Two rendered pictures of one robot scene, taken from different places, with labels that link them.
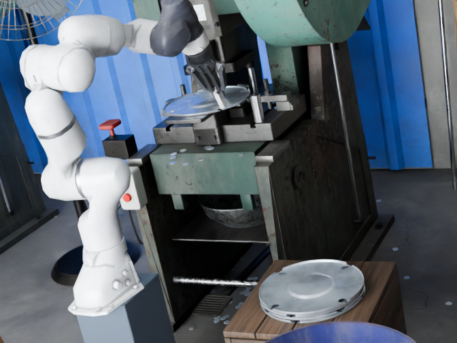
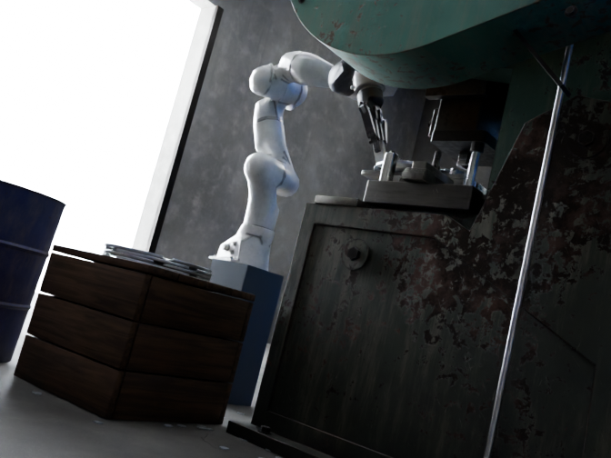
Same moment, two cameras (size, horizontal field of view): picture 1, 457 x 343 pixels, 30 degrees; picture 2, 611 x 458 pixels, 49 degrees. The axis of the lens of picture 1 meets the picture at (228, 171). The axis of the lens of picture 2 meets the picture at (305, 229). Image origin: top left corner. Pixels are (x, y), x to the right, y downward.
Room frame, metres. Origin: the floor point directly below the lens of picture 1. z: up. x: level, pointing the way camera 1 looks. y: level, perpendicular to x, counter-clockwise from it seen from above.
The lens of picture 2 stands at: (2.78, -1.83, 0.30)
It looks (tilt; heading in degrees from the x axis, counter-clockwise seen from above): 8 degrees up; 101
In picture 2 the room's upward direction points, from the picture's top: 14 degrees clockwise
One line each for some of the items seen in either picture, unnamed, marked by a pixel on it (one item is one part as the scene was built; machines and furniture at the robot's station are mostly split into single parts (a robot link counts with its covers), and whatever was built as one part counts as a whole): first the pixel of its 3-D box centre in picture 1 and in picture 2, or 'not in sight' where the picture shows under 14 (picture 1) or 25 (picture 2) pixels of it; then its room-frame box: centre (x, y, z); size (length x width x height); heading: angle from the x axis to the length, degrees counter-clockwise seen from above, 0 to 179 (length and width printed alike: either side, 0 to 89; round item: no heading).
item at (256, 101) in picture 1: (257, 107); (388, 168); (2.62, -0.13, 0.75); 0.03 x 0.03 x 0.10; 60
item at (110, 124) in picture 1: (111, 133); not in sight; (2.78, 0.36, 0.72); 0.07 x 0.06 x 0.08; 150
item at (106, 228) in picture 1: (104, 201); (261, 191); (2.16, 0.34, 0.71); 0.18 x 0.11 x 0.25; 68
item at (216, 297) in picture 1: (243, 275); not in sight; (2.70, 0.03, 0.14); 0.59 x 0.10 x 0.05; 150
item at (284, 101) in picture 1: (270, 93); (432, 169); (2.73, -0.19, 0.76); 0.17 x 0.06 x 0.10; 60
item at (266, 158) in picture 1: (326, 162); (436, 289); (2.80, -0.34, 0.45); 0.92 x 0.12 x 0.90; 150
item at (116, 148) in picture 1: (124, 161); not in sight; (2.77, 0.34, 0.62); 0.10 x 0.06 x 0.20; 60
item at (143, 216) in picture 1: (195, 165); not in sight; (3.07, 0.12, 0.45); 0.92 x 0.12 x 0.90; 150
